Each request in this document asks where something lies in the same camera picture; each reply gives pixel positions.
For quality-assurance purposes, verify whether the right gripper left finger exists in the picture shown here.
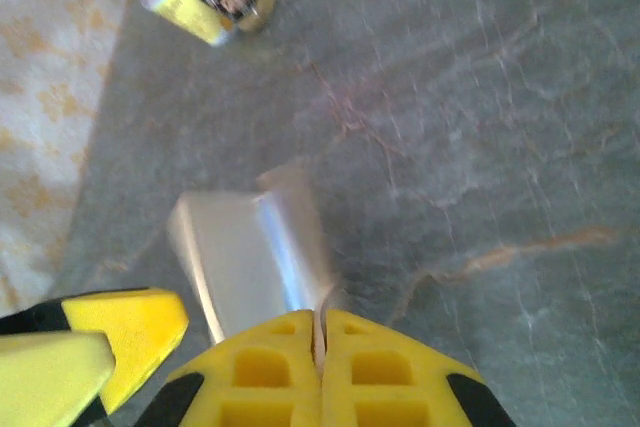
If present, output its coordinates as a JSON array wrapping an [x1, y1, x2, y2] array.
[[134, 309, 322, 427]]

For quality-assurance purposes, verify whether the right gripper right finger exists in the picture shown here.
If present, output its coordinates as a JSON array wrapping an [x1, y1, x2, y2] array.
[[322, 309, 517, 427]]

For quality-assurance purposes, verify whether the yellow-label bottle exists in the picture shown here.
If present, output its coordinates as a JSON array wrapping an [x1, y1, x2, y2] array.
[[138, 0, 237, 48]]

